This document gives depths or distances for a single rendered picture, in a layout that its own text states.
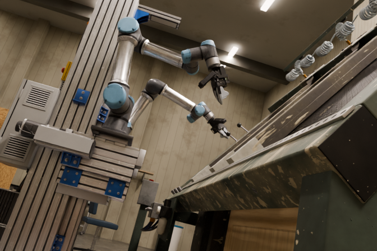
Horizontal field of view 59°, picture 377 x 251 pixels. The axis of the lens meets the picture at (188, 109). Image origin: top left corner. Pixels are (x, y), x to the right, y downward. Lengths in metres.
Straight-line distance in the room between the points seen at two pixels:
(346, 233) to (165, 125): 9.07
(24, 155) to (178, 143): 7.70
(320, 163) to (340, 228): 0.09
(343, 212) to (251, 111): 9.84
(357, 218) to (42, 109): 1.74
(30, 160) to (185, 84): 8.32
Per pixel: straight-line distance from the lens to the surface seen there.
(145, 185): 2.54
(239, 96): 10.37
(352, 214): 0.55
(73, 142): 1.68
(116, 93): 1.72
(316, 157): 0.55
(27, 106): 2.05
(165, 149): 9.36
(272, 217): 1.25
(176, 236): 8.47
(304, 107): 1.36
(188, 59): 1.81
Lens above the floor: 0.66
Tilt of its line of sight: 19 degrees up
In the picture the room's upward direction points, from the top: 14 degrees clockwise
